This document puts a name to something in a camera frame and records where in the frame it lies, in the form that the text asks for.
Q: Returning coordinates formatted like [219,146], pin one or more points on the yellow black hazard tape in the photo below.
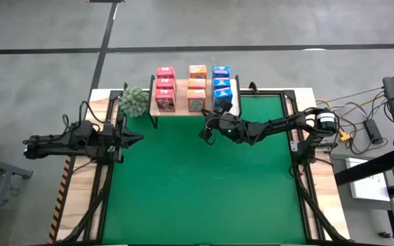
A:
[62,191]

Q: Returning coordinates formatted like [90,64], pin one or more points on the small black object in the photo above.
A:
[385,235]

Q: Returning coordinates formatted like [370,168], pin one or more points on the black metal beam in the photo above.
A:
[364,169]

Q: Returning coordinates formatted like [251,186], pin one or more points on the red Froot Loops cereal box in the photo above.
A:
[165,83]
[165,71]
[165,100]

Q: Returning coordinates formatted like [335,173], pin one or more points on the black table clamp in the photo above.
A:
[326,147]

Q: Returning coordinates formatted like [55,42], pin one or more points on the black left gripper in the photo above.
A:
[113,138]

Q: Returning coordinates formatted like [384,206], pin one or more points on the orange Frosted Mini Wheats box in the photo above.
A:
[197,83]
[197,71]
[196,100]

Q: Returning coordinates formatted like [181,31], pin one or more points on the white box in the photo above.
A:
[368,191]

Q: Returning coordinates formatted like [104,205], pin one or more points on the black power brick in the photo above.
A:
[374,131]

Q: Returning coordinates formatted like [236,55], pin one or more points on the green table mat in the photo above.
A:
[183,177]

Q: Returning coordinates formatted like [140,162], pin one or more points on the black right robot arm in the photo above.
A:
[279,124]

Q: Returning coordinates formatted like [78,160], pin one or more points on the artificial green plant in pot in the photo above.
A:
[133,102]

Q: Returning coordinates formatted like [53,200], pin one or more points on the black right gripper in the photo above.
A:
[229,128]

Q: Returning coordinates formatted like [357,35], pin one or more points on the blue Rice Krispies cereal box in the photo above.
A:
[221,95]
[221,83]
[221,71]

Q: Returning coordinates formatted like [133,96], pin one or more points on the silver metal bracket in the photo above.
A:
[294,146]

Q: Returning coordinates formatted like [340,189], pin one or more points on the yellow plug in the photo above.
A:
[345,136]

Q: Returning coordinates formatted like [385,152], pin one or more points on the black metal table frame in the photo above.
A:
[272,93]

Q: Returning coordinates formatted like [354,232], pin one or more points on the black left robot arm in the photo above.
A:
[53,145]

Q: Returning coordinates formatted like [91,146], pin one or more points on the wooden shelf with black legs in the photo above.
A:
[181,99]

